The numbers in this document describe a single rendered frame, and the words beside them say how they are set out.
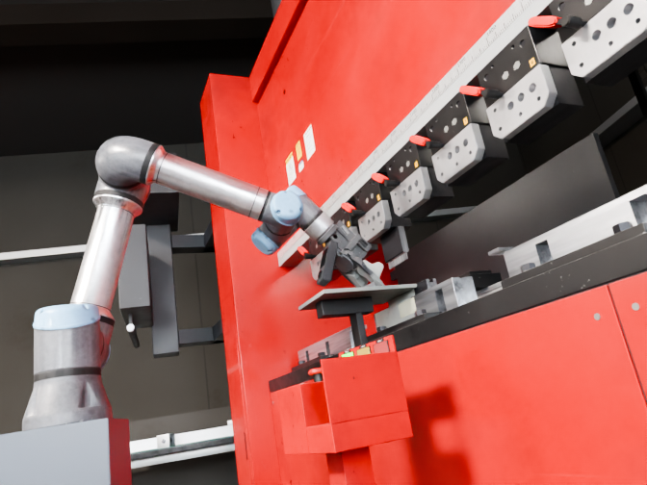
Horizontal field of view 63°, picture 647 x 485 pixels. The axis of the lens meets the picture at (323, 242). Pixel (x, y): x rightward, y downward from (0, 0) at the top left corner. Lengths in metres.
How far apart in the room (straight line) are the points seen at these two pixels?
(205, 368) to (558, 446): 4.12
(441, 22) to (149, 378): 4.09
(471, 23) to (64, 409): 1.09
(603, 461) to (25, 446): 0.90
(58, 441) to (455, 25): 1.13
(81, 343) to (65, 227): 4.29
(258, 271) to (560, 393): 1.57
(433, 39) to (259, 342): 1.35
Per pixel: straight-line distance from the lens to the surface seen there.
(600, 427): 0.87
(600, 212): 0.97
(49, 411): 1.08
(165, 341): 2.66
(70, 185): 5.53
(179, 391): 4.85
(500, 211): 1.91
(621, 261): 0.80
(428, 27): 1.38
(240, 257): 2.25
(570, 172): 1.72
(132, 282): 2.30
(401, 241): 1.46
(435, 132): 1.29
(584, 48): 1.01
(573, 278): 0.85
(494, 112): 1.14
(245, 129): 2.52
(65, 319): 1.11
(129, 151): 1.25
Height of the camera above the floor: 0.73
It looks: 18 degrees up
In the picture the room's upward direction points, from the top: 9 degrees counter-clockwise
